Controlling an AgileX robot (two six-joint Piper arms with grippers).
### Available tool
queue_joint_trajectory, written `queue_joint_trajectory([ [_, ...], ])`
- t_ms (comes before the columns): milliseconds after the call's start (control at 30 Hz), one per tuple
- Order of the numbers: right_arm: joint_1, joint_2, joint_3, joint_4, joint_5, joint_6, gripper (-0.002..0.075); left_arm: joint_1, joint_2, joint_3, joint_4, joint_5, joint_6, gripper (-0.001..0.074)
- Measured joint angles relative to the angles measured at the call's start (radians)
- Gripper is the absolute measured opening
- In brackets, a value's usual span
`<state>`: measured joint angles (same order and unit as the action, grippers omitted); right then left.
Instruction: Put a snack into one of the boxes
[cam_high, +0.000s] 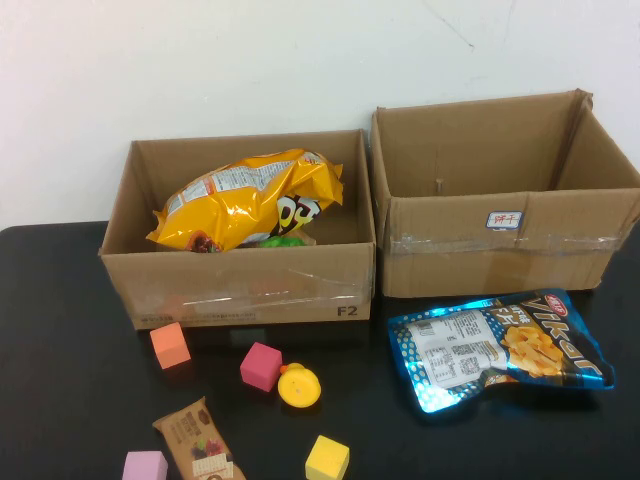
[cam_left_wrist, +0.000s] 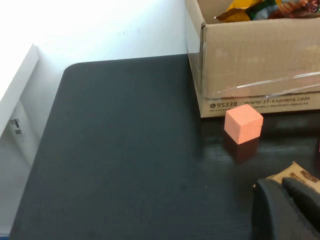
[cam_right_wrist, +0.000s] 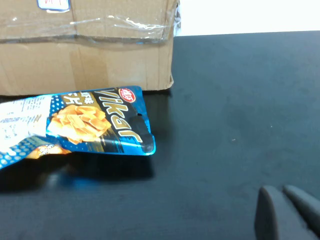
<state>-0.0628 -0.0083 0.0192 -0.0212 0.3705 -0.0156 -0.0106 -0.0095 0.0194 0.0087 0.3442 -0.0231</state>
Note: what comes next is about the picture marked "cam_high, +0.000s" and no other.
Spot magenta foam cube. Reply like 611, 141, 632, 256
239, 341, 284, 392

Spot blue Vikar shrimp chip bag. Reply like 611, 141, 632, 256
387, 288, 616, 415

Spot yellow chip bag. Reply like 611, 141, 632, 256
145, 147, 345, 254

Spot orange foam cube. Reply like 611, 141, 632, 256
149, 321, 192, 370

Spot white blue-bordered label sticker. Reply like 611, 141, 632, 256
486, 210, 524, 230

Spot brown snack bar packet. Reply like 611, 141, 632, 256
152, 396, 247, 480

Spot cardboard box printed F2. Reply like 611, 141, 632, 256
98, 128, 377, 331

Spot cardboard box with white label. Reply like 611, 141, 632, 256
370, 88, 640, 299

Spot yellow rubber duck toy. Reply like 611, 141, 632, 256
277, 362, 322, 409

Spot pink foam cube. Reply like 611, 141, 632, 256
121, 450, 170, 480

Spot green snack packet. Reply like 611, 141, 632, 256
259, 235, 307, 249

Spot yellow foam cube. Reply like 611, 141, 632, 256
304, 434, 351, 480

